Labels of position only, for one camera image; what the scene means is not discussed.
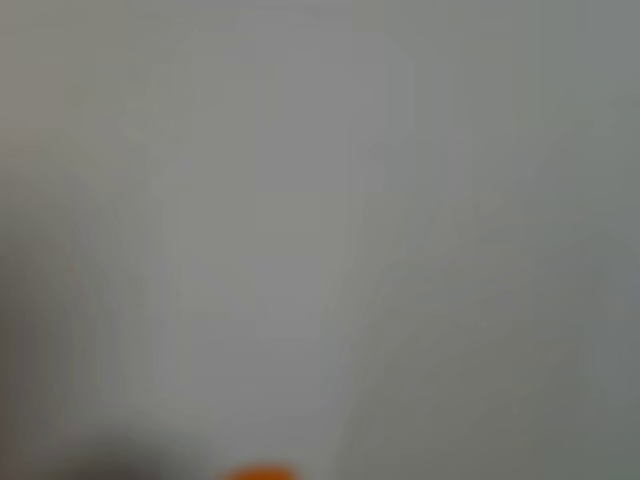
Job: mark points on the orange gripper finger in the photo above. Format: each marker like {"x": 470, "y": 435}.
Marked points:
{"x": 260, "y": 474}

